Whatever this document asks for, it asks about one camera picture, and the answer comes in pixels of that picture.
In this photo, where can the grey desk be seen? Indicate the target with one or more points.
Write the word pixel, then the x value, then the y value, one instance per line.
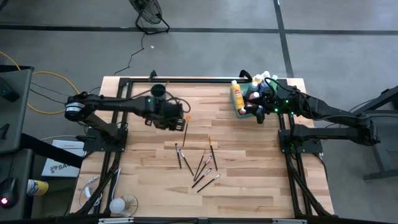
pixel 15 124

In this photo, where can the dark green cup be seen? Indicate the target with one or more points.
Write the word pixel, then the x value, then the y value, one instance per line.
pixel 158 90

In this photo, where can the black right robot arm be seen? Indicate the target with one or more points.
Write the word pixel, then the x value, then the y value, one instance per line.
pixel 329 112

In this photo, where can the thick black brush silver ferrule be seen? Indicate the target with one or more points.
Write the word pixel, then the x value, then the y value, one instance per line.
pixel 201 178

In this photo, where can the short black brush silver ferrule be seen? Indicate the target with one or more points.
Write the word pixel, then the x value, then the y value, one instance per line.
pixel 178 155

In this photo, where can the black diagonal bar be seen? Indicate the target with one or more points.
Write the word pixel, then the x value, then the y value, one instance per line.
pixel 49 151

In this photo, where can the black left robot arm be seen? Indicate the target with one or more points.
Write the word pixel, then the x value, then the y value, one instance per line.
pixel 118 104

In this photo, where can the yellow can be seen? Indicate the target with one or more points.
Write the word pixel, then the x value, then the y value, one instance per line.
pixel 38 188

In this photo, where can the black brush orange fan bristles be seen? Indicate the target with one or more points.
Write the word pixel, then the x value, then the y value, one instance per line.
pixel 186 132

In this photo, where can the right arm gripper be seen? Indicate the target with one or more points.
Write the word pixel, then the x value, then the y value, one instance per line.
pixel 272 102

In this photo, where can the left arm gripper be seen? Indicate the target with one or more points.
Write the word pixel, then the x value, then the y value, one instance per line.
pixel 164 113

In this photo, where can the white dome device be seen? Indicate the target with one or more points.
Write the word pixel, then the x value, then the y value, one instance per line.
pixel 117 205

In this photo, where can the black brush gold ferrule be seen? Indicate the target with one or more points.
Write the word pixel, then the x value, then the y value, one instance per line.
pixel 166 84

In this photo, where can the teal plastic bin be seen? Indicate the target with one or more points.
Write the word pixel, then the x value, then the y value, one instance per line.
pixel 241 115

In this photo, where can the black side stand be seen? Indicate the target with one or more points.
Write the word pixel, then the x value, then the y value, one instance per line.
pixel 377 155

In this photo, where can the black computer mouse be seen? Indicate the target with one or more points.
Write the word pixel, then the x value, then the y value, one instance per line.
pixel 9 189

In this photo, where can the black aluminium table frame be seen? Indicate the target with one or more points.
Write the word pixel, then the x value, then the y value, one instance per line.
pixel 202 80

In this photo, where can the white cardboard box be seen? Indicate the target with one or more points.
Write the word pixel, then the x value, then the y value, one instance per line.
pixel 62 146

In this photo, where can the black floor fan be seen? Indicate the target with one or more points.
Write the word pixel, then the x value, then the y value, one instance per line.
pixel 149 12

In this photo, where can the small red striped paint bottle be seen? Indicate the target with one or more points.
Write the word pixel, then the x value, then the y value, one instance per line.
pixel 242 110

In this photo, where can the green paint bottle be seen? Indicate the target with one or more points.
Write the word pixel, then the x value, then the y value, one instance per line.
pixel 274 77

